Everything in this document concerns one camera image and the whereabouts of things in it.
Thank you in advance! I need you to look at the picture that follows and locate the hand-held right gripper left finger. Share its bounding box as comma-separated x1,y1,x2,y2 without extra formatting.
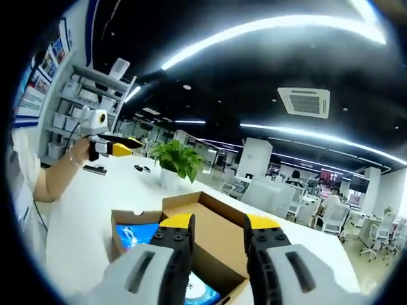
63,213,196,305

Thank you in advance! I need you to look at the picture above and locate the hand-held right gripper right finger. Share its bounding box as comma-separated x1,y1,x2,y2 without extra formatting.
242,213,364,305

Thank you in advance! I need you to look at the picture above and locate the large blue soft tissue pack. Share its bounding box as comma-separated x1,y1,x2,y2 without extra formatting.
114,222,160,257

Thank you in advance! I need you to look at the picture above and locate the brown cardboard shoe box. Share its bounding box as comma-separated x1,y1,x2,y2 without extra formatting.
110,190,252,305

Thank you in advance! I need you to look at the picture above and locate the flat black table item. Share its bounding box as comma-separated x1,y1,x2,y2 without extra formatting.
83,164,106,175

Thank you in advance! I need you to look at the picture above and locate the person's left hand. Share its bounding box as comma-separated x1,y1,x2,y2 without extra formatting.
70,139,91,168

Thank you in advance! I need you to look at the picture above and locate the group of white storage bins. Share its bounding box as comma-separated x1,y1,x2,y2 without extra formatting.
47,79,118,156

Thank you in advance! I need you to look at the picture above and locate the grey metal storage shelf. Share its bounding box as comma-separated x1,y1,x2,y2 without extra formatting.
43,65,138,159

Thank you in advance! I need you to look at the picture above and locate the short ceiling light strip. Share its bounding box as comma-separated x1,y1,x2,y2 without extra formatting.
123,85,142,103

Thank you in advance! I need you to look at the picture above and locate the green potted plant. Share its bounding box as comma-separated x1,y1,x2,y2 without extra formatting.
149,139,205,191

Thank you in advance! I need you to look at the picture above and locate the white ribbed container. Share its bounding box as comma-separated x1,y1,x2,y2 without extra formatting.
109,57,131,81

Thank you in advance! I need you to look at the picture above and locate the group of white office chairs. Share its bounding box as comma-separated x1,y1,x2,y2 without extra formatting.
313,198,407,263

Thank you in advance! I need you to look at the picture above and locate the red display screen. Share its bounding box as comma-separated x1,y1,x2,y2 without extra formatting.
320,168,345,184

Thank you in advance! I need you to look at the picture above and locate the long ceiling light strip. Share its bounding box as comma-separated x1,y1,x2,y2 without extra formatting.
238,123,402,166
160,14,388,71

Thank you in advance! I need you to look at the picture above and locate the white ceiling air conditioner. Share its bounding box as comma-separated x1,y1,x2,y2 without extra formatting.
277,86,331,120

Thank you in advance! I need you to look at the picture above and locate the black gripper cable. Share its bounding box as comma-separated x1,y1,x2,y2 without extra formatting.
65,119,84,152

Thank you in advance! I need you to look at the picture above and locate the thin silver wrist bracelet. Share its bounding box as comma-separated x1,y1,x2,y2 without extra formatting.
67,144,84,168

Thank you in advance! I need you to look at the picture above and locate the blue white wall poster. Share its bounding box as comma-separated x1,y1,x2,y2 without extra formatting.
14,17,76,128

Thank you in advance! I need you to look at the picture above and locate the black wall monitor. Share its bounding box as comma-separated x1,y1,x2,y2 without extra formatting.
348,175,372,194

